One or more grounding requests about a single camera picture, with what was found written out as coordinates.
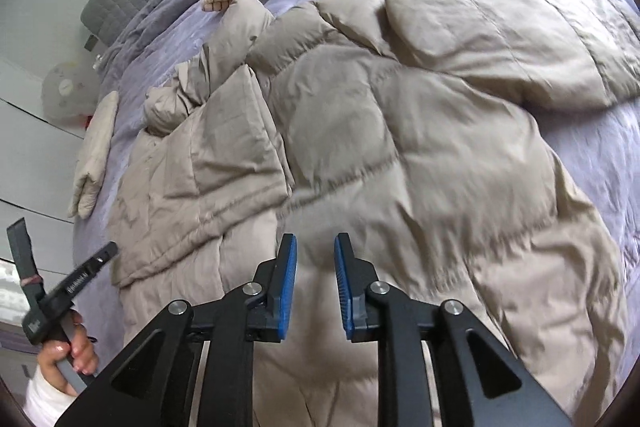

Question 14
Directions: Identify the beige puffer down jacket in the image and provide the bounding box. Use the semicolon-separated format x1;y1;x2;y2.
107;0;640;427

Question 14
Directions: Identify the left hand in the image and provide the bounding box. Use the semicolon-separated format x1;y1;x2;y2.
37;310;99;397

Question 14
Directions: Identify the folded cream knit sweater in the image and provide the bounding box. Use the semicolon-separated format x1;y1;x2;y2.
68;91;119;219

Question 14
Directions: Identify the white electric fan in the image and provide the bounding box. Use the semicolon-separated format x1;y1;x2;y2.
41;62;100;121

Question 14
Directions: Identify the lavender bed cover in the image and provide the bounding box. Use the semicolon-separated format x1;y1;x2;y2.
72;0;640;408

